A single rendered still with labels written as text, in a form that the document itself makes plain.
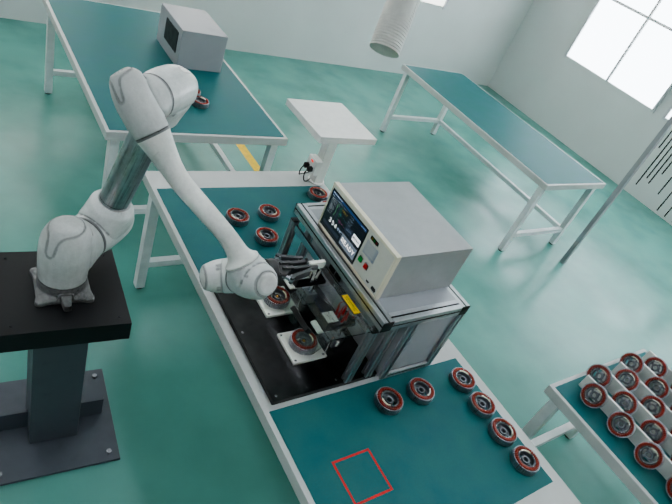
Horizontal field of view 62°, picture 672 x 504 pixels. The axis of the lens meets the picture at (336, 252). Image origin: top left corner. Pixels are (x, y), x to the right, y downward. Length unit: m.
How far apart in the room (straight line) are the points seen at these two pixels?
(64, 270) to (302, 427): 0.94
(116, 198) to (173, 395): 1.22
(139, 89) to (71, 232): 0.56
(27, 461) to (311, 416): 1.21
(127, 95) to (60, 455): 1.61
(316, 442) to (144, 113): 1.18
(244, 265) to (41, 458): 1.43
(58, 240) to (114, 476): 1.13
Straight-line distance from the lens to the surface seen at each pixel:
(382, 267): 1.94
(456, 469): 2.19
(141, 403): 2.85
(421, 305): 2.09
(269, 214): 2.77
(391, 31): 2.95
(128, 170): 1.92
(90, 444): 2.71
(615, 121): 8.52
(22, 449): 2.71
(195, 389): 2.93
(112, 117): 3.31
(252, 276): 1.54
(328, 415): 2.07
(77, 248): 1.94
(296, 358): 2.14
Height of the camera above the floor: 2.33
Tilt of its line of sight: 35 degrees down
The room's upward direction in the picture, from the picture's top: 24 degrees clockwise
